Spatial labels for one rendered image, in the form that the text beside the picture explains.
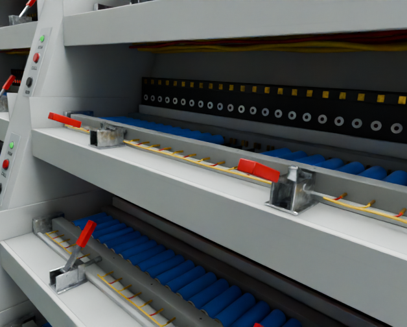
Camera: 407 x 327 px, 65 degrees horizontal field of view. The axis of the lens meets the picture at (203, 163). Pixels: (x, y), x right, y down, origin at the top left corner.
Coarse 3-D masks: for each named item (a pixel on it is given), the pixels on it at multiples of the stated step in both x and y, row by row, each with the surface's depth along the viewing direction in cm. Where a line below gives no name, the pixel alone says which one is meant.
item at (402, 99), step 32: (192, 96) 54; (224, 96) 50; (256, 96) 46; (288, 96) 42; (320, 96) 40; (352, 96) 37; (384, 96) 35; (320, 128) 40; (352, 128) 38; (384, 128) 36
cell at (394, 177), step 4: (396, 172) 30; (400, 172) 30; (404, 172) 30; (388, 176) 28; (392, 176) 28; (396, 176) 28; (400, 176) 29; (404, 176) 29; (384, 180) 27; (388, 180) 27; (392, 180) 27; (396, 180) 27; (400, 180) 28; (404, 180) 29; (400, 184) 27; (404, 184) 28
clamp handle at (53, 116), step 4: (52, 112) 36; (48, 116) 37; (52, 116) 36; (56, 116) 36; (60, 116) 36; (64, 116) 37; (56, 120) 36; (60, 120) 37; (64, 120) 37; (68, 120) 37; (72, 120) 38; (76, 120) 38; (68, 124) 37; (72, 124) 38; (76, 124) 38; (80, 124) 38; (100, 124) 41; (104, 124) 41; (88, 128) 39; (92, 128) 40; (96, 128) 40; (104, 128) 41
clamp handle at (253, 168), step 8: (240, 160) 20; (248, 160) 19; (240, 168) 20; (248, 168) 19; (256, 168) 19; (264, 168) 20; (288, 168) 24; (296, 168) 24; (256, 176) 21; (264, 176) 20; (272, 176) 21; (280, 176) 22; (288, 176) 25; (296, 176) 24; (288, 184) 23
